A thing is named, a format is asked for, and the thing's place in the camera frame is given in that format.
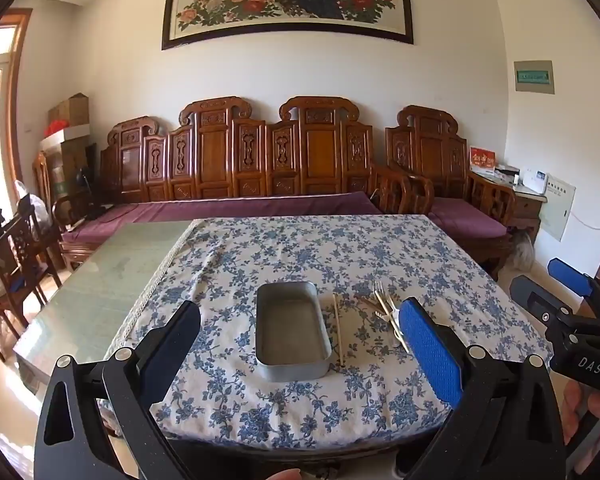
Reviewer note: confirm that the wooden door frame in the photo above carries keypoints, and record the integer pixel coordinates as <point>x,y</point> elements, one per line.
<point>15,110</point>

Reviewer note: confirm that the person's right hand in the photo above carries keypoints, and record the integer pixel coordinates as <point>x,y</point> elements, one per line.
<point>574,410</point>

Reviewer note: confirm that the black desk lamp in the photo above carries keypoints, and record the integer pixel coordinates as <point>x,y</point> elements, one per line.
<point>86,185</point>

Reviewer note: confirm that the red desk calendar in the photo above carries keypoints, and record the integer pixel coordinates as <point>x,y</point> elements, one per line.
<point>482,160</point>

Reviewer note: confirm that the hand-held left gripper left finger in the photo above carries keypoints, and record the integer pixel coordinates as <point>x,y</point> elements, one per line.
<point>177,340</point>

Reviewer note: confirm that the carved wooden sofa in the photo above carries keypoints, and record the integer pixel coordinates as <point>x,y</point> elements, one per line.
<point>215,160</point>

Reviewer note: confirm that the framed peacock flower painting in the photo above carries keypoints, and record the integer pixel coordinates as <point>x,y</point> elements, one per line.
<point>280,0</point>

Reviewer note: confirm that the clear plastic bag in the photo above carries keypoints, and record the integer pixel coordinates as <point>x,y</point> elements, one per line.
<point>30,200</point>

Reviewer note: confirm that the blue floral tablecloth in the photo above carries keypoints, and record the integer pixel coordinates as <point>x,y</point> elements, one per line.
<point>280,250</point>

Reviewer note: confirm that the person's left hand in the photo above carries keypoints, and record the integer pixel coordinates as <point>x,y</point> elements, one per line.
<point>287,475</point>

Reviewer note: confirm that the wooden side table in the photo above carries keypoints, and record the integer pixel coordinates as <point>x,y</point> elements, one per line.
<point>525,205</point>

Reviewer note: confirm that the red cloth bundle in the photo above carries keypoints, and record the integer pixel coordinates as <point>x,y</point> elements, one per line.
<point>55,127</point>

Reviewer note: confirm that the carved wooden armchair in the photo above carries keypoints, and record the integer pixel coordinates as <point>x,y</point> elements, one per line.
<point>430,155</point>

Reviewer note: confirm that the white metal panel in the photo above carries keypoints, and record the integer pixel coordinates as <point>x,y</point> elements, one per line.
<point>557,207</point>

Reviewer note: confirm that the white device box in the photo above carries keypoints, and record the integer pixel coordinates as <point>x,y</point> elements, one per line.
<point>535,180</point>

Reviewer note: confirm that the purple armchair cushion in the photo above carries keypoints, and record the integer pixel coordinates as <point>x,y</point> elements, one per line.
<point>465,217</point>

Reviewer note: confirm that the light wooden chopstick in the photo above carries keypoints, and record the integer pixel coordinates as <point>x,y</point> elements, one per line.
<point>337,330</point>

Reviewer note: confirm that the crumpled translucent plastic bag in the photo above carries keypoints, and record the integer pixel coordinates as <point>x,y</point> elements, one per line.
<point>522,252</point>

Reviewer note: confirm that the white flat box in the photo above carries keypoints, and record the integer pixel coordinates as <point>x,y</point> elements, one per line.
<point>67,135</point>

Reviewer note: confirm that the dark wooden chair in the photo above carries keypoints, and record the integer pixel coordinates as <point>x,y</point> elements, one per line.
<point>20,270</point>

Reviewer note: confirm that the purple sofa cushion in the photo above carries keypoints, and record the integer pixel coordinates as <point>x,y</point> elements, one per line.
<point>230,207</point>

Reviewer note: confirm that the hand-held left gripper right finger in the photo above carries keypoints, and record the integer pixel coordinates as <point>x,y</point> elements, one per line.
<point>427,350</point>

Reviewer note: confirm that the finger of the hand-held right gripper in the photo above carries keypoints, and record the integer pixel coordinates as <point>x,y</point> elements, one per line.
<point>572,277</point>
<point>542,305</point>

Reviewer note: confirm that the metal fork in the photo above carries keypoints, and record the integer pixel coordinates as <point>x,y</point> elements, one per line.
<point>380,297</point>

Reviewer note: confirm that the white plastic fork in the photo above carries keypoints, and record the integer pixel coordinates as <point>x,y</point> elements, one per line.
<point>391,306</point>

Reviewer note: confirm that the grey wall electrical box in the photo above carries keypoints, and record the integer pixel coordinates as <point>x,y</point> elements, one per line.
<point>534,77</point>

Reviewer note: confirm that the brown cardboard box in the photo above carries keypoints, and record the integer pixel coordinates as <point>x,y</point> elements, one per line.
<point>70,110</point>

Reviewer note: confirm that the rectangular metal tin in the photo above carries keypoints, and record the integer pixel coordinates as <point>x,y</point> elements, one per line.
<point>292,330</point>

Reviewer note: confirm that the large cardboard box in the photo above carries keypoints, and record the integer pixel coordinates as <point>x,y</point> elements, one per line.
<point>70,170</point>

